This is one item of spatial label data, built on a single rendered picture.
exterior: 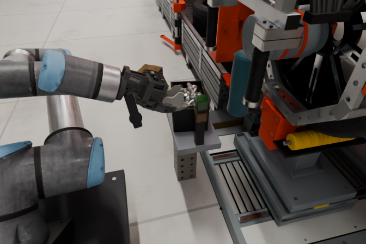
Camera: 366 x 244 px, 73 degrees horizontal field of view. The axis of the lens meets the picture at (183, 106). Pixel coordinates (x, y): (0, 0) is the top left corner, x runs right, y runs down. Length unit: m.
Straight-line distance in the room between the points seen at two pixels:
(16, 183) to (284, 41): 0.72
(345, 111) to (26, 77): 0.77
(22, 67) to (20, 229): 0.40
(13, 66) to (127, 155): 0.98
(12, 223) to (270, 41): 0.74
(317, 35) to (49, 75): 0.68
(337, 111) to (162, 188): 0.94
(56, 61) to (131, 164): 1.01
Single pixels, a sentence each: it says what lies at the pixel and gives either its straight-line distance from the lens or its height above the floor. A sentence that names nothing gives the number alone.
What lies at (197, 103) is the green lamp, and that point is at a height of 0.65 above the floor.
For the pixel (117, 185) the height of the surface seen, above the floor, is 0.30.
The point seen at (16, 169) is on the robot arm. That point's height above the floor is 0.61.
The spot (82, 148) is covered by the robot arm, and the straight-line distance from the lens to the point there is 0.79.
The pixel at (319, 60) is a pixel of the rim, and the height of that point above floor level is 0.76.
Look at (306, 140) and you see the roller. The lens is 0.94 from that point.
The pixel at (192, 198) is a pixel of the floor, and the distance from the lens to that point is 1.34.
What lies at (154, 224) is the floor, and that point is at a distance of 1.28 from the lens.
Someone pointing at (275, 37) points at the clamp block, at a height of 0.93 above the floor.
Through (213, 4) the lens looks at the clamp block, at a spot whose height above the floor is 0.91.
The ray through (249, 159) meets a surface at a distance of 1.32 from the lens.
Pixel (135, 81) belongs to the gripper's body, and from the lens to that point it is 0.62.
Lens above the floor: 1.13
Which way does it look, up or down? 37 degrees down
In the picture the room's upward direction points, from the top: straight up
